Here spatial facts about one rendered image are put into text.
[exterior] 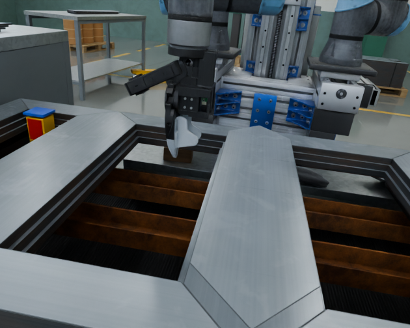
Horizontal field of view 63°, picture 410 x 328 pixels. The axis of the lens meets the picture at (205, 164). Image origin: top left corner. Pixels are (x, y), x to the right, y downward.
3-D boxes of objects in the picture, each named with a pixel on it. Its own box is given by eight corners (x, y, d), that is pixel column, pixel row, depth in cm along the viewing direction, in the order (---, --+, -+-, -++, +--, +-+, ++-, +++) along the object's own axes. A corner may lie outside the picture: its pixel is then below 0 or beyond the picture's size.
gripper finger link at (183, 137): (194, 166, 64) (198, 120, 60) (164, 162, 65) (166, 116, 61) (198, 160, 67) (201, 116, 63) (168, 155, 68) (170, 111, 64)
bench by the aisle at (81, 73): (83, 101, 410) (77, 13, 367) (34, 92, 424) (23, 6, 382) (145, 76, 568) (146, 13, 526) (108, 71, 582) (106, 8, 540)
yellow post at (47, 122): (51, 181, 100) (43, 119, 91) (35, 178, 100) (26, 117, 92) (60, 174, 104) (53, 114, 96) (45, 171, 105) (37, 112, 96)
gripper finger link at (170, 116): (172, 142, 62) (174, 95, 58) (164, 141, 62) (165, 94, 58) (177, 134, 66) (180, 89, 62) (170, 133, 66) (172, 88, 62)
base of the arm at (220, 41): (197, 43, 142) (198, 18, 137) (232, 48, 139) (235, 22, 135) (187, 47, 128) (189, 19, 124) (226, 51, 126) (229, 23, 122)
